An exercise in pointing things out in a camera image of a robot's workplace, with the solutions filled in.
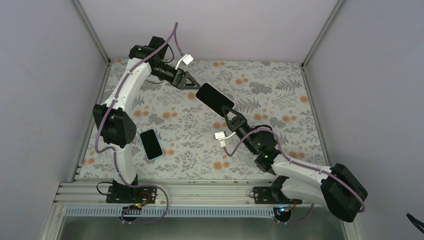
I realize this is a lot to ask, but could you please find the blue-cased black phone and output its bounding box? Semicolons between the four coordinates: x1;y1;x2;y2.
139;129;164;161

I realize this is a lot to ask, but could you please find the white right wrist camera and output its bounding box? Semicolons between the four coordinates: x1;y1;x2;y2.
214;131;236;148

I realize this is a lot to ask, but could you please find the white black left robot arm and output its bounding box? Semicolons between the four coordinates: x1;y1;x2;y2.
92;36;201;203

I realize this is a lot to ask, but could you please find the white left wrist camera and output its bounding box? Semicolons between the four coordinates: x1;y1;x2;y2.
174;54;194;70

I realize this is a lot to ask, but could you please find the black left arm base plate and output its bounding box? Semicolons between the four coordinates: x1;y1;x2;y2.
105;185;158;204

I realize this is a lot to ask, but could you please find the aluminium rail frame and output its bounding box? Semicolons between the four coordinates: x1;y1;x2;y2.
41;180;364;240

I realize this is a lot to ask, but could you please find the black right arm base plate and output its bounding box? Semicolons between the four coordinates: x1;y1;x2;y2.
251;186;303;205

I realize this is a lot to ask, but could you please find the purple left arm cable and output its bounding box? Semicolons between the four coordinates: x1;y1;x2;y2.
94;22;185;226

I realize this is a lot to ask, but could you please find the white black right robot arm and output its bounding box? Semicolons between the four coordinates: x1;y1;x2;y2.
221;105;368;223

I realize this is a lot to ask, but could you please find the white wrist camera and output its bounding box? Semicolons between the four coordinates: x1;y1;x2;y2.
214;131;236;148
174;54;194;70

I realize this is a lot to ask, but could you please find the black object at edge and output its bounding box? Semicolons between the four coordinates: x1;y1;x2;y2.
406;213;424;234

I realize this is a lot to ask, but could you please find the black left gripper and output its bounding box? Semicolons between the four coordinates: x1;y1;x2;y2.
151;62;201;90

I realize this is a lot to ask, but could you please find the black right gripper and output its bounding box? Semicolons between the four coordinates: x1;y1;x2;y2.
221;106;258;156

